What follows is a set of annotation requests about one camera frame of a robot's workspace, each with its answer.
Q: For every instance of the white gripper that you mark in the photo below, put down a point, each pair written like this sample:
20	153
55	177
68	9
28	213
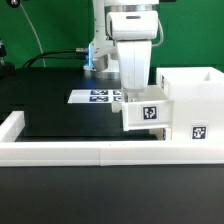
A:
134	59

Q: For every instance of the white drawer box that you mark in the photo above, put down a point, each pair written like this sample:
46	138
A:
153	110
163	133

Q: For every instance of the white drawer cabinet frame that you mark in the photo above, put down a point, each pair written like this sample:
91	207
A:
198	96

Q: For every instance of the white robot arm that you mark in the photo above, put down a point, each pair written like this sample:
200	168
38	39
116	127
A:
121	20

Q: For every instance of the white sheet with markers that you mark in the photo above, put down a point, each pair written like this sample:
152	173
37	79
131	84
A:
94	96

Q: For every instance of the black stand at left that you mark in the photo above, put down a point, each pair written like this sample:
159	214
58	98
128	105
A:
6	68

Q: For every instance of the white U-shaped border fence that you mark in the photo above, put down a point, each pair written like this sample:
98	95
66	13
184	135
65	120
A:
106	153

